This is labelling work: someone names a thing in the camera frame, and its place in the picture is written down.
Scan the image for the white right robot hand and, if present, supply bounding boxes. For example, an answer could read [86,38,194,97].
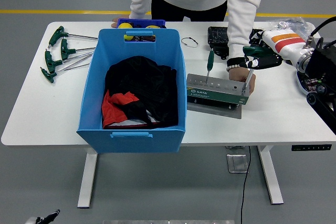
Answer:
[243,28,308,70]

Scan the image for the person's left hand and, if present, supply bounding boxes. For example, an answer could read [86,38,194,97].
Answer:
[227,66,257,95]

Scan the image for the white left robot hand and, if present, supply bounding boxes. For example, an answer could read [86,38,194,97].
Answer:
[27,209,61,224]

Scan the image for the green grey hex key rack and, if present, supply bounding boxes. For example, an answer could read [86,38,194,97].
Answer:
[186,73,250,120]

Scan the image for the large green T-handle hex key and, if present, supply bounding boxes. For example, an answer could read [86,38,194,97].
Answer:
[240,46,269,95]

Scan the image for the small green T-handle hex key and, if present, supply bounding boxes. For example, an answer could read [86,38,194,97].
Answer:
[205,50,215,87]

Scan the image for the large blue storage box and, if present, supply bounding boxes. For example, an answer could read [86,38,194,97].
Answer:
[76,28,187,154]

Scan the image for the yellow ball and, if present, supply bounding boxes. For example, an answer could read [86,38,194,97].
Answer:
[117,22,134,42]

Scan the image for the clear plastic parts bag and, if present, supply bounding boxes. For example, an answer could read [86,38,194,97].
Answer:
[266,17,316,36]

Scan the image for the small dark blue bin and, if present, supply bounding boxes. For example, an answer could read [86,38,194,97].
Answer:
[116,18,166,30]

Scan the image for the black plastic case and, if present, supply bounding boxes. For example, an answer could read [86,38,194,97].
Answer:
[207,26,229,61]

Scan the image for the dark circuit board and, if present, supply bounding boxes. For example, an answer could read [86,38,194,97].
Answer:
[304,77,320,92]

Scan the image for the white table leg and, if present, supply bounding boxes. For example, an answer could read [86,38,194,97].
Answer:
[257,145,284,205]
[77,146,98,209]

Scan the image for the black and red cloth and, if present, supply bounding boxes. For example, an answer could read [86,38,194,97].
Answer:
[101,56,180,130]

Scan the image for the metal floor plate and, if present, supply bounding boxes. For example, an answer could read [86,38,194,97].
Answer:
[226,154,249,174]

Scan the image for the black table control panel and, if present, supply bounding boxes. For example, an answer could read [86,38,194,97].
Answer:
[291,144,332,152]

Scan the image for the thin wire loop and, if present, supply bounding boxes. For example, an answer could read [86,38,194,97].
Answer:
[180,37,200,49]

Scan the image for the black floor cable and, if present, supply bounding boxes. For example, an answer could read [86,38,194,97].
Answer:
[240,145,251,224]

